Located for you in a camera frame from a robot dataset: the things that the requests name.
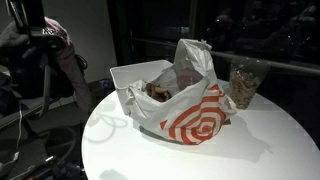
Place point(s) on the white orange target plastic bag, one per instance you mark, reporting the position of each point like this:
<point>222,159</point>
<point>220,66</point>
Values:
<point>200,113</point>

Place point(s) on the white plastic storage box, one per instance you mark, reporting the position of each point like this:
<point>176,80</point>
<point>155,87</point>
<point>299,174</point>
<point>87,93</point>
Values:
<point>133,75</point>

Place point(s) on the dark cardboard box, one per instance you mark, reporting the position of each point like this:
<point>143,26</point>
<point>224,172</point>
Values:
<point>103,86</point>

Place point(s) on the clear bag of snacks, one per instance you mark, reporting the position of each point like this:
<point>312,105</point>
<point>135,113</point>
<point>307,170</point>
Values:
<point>243,90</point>

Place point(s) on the pink garment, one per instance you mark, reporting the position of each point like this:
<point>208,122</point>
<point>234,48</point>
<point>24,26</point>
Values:
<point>73,76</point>

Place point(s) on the grey office chair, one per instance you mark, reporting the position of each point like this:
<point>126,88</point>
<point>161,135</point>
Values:
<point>45,90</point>

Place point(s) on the black floor equipment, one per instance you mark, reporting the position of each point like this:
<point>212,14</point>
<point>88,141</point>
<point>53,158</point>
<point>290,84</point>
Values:
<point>50,166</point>

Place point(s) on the metal window handrail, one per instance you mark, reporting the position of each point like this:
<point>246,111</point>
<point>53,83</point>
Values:
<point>293,67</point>

